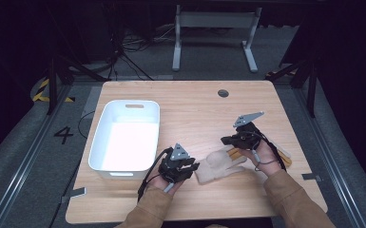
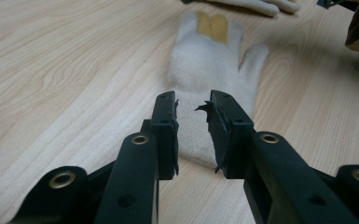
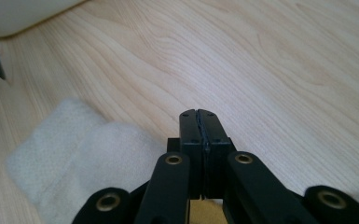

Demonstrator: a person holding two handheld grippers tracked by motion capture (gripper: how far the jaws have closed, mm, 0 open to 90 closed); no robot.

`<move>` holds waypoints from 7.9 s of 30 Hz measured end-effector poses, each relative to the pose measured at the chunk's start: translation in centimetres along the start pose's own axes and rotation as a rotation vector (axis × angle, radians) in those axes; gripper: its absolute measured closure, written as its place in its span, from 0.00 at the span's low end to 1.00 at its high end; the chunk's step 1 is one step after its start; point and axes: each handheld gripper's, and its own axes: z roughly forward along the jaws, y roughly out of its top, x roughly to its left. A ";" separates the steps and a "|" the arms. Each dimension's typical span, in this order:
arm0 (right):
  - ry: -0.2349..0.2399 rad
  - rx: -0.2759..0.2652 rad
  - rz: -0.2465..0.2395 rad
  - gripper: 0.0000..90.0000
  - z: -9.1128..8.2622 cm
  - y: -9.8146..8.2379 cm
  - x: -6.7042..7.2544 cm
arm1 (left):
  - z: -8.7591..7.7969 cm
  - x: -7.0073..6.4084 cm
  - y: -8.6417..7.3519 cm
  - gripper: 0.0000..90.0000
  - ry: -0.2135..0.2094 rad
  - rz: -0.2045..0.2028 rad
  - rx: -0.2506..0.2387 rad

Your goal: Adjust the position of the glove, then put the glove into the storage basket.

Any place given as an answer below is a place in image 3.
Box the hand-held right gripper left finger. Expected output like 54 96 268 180
167 108 205 200

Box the white container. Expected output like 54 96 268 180
0 0 89 39

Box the white cloth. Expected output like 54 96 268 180
5 97 166 224

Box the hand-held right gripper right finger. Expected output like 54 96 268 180
198 108 236 200

